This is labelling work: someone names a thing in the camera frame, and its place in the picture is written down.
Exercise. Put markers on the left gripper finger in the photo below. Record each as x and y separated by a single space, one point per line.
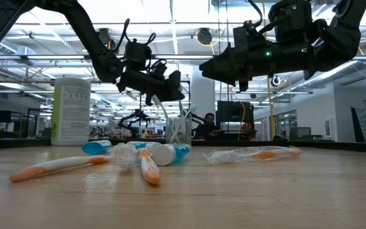
150 100
175 84

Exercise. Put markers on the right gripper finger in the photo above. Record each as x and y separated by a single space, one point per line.
230 77
227 60

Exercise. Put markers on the small teal toothpaste tube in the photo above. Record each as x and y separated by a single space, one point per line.
164 155

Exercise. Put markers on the orange white toothbrush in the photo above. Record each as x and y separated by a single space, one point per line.
151 171
59 163

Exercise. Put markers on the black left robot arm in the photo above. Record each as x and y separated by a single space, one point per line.
84 35

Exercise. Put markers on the background black robot arm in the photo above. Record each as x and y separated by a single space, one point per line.
135 117

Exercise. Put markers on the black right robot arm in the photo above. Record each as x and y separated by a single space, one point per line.
342 35

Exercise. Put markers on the black cabinet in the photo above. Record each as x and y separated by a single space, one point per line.
234 111

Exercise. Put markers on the clear acrylic organizer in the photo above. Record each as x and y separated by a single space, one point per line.
187 136

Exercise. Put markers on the person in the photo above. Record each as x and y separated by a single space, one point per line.
205 128

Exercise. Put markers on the white wipes canister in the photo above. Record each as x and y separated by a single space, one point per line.
71 111

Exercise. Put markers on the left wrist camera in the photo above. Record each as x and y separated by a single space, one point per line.
160 68

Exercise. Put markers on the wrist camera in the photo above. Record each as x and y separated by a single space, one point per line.
160 68
243 35

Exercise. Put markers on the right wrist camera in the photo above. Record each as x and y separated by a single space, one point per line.
243 35

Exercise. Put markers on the black aluminium table frame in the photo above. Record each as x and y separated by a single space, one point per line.
297 144

